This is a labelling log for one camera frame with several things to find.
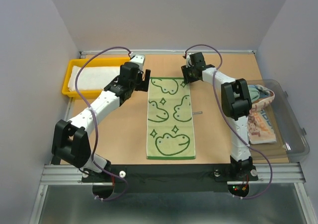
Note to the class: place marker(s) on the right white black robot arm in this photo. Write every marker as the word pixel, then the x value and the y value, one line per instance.
pixel 234 103

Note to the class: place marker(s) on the orange and green printed towel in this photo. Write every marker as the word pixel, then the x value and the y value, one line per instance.
pixel 260 129

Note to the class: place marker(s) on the aluminium rail back edge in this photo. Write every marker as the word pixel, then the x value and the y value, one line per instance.
pixel 84 54

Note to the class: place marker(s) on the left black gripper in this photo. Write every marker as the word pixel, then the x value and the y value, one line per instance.
pixel 143 85

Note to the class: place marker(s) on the clear plastic storage bin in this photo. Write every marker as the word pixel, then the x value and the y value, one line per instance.
pixel 291 145

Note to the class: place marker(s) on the yellow plastic tray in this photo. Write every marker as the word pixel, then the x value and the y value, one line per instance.
pixel 75 65

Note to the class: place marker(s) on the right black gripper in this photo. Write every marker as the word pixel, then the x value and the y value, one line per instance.
pixel 187 79

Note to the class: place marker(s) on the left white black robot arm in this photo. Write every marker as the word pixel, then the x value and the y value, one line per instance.
pixel 71 137

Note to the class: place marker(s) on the white terry towel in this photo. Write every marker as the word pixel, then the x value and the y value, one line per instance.
pixel 96 78

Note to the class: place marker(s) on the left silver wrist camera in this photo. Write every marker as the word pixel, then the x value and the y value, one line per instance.
pixel 138 59

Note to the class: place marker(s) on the green frog pattern towel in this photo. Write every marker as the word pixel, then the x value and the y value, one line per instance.
pixel 170 129

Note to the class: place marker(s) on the aluminium frame rail front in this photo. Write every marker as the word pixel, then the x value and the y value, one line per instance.
pixel 262 173

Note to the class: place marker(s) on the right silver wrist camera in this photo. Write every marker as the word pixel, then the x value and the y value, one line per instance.
pixel 188 60

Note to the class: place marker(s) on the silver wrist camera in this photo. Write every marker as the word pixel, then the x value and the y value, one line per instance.
pixel 188 60
pixel 138 59

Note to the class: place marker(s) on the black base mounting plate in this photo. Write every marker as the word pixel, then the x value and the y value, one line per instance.
pixel 167 178

